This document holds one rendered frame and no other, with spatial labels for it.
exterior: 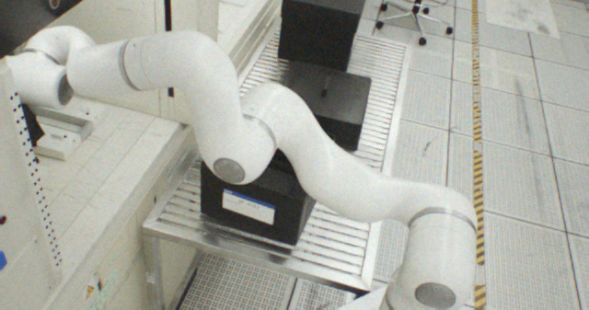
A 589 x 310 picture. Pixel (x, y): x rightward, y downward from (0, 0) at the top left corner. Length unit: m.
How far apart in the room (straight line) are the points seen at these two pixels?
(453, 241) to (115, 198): 0.80
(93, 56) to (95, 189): 0.49
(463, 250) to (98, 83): 0.67
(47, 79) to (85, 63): 0.12
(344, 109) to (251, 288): 0.90
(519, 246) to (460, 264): 1.84
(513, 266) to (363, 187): 1.81
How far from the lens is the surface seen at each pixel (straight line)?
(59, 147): 1.46
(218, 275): 2.26
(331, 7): 1.94
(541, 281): 2.66
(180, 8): 1.36
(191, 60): 0.85
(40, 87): 1.08
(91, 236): 1.28
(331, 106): 1.69
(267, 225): 1.37
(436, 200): 0.98
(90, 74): 0.97
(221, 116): 0.83
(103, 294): 1.42
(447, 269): 0.90
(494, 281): 2.55
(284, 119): 0.91
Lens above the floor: 1.83
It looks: 40 degrees down
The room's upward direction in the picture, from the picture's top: 10 degrees clockwise
